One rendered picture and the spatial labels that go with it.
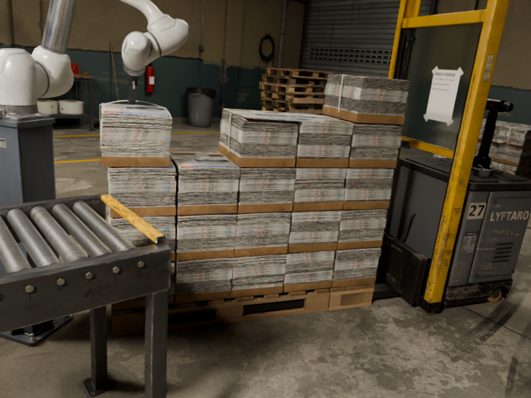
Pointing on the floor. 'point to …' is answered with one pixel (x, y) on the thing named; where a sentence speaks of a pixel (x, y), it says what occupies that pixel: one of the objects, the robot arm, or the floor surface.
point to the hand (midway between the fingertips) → (131, 88)
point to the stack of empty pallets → (285, 77)
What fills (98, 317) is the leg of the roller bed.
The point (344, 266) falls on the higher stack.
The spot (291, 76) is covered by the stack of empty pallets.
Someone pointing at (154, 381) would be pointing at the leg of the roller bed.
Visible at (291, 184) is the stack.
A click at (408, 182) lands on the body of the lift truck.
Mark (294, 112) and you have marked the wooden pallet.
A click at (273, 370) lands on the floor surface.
